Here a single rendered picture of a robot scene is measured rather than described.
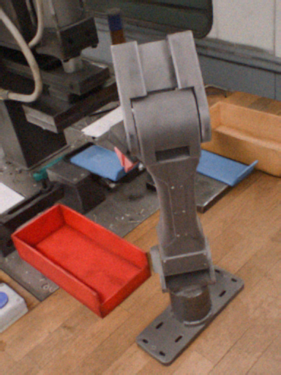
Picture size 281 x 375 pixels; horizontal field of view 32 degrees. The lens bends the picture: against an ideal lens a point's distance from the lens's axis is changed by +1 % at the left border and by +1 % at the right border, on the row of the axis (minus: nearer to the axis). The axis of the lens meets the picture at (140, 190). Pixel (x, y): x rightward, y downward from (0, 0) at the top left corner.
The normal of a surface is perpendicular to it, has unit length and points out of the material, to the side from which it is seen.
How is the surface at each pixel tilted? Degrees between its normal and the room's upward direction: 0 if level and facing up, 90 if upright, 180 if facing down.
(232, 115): 90
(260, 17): 90
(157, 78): 64
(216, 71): 90
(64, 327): 0
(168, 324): 0
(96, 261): 0
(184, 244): 103
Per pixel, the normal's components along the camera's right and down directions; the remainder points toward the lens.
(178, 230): 0.12, 0.74
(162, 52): 0.01, 0.18
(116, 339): -0.16, -0.80
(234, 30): -0.73, 0.49
